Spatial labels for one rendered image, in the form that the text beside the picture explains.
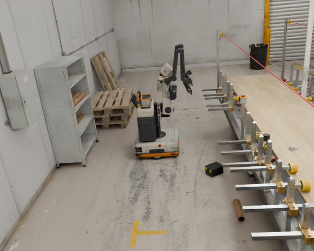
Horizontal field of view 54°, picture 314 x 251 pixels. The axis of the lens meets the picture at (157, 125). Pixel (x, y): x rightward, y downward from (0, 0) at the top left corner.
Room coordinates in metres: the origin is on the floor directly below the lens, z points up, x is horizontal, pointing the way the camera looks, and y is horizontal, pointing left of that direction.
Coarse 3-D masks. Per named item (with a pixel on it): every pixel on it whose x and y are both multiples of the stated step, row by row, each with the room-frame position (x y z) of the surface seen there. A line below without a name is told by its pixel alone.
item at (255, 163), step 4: (224, 164) 2.39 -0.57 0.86; (228, 164) 2.39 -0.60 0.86; (232, 164) 2.38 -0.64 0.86; (236, 164) 2.38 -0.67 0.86; (240, 164) 2.38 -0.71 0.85; (244, 164) 2.37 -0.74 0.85; (248, 164) 2.37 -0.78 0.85; (252, 164) 2.37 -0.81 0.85; (256, 164) 2.36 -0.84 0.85; (272, 164) 2.35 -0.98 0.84
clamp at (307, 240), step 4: (300, 224) 1.44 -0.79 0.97; (300, 228) 1.42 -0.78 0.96; (304, 232) 1.37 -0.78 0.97; (308, 232) 1.37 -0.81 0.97; (304, 236) 1.35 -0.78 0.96; (312, 236) 1.34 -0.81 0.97; (304, 240) 1.35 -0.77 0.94; (308, 240) 1.33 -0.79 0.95; (312, 240) 1.33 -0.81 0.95; (308, 244) 1.33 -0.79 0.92; (312, 244) 1.33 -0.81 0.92
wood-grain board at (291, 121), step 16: (240, 80) 4.96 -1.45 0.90; (256, 80) 4.87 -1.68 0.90; (272, 80) 4.78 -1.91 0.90; (256, 96) 4.07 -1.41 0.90; (272, 96) 4.01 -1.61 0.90; (288, 96) 3.94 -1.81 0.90; (256, 112) 3.47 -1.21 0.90; (272, 112) 3.43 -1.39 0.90; (288, 112) 3.38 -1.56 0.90; (304, 112) 3.33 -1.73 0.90; (272, 128) 2.96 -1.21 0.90; (288, 128) 2.93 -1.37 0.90; (304, 128) 2.89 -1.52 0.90; (272, 144) 2.61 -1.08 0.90; (288, 144) 2.58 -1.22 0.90; (304, 144) 2.55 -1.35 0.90; (288, 160) 2.29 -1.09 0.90; (304, 160) 2.27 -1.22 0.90; (288, 176) 2.09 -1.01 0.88; (304, 176) 2.03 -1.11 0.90; (304, 192) 1.83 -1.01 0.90
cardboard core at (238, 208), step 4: (236, 200) 2.89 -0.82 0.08; (236, 204) 2.82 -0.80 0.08; (240, 204) 2.83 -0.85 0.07; (236, 208) 2.77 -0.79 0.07; (240, 208) 2.75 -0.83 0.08; (236, 212) 2.72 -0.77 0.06; (240, 212) 2.68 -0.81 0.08; (240, 216) 2.62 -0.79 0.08; (244, 216) 2.63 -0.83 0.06; (240, 220) 2.64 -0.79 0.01; (244, 220) 2.62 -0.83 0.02
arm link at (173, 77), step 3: (180, 48) 4.23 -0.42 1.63; (174, 51) 4.18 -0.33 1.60; (177, 51) 4.18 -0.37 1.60; (183, 51) 4.17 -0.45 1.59; (174, 54) 4.19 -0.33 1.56; (177, 54) 4.19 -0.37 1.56; (174, 57) 4.19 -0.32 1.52; (177, 57) 4.19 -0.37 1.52; (174, 60) 4.19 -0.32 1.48; (177, 60) 4.21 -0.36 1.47; (174, 63) 4.19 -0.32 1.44; (174, 66) 4.19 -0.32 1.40; (174, 69) 4.19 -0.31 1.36; (174, 72) 4.19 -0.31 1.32; (174, 75) 4.17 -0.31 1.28; (171, 78) 4.17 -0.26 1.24; (174, 78) 4.17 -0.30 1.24
